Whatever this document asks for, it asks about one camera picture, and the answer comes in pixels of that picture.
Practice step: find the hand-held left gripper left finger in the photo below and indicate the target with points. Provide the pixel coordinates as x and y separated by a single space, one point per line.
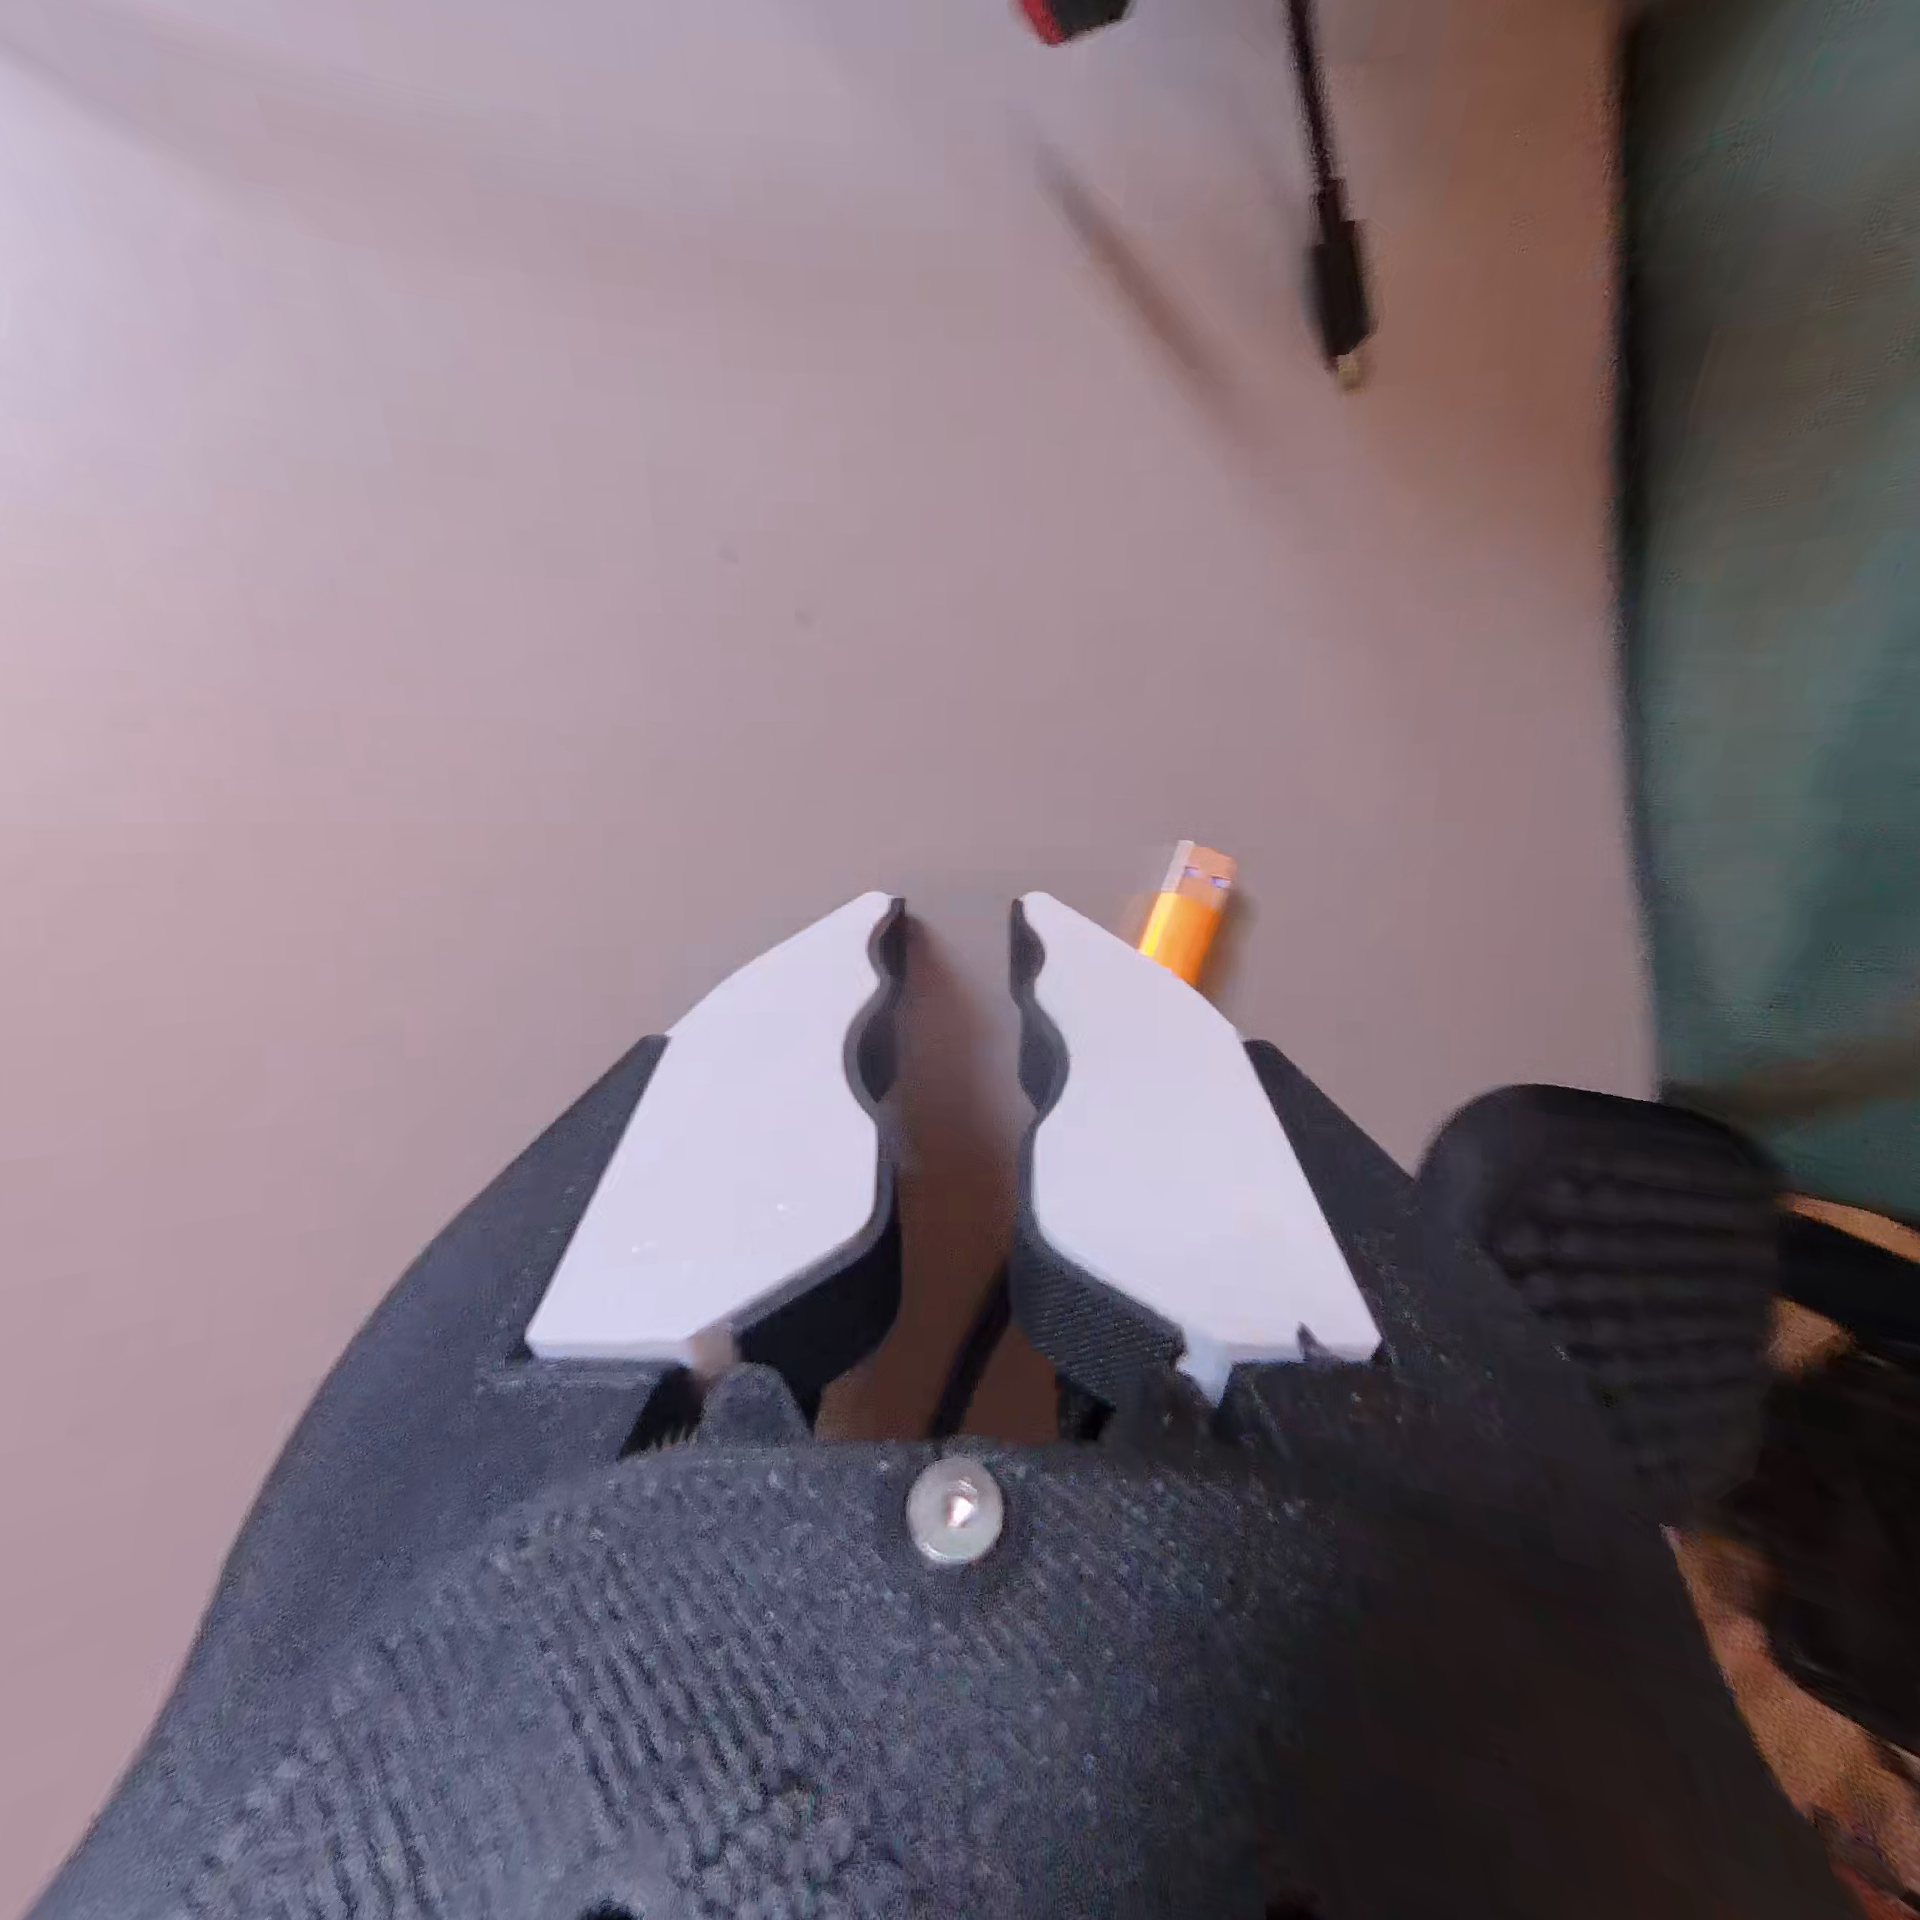
721 1171

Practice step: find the black forearm pad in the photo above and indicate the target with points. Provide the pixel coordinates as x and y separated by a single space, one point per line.
1621 1274

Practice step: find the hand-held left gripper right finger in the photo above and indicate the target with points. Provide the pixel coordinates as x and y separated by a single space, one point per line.
1185 1171

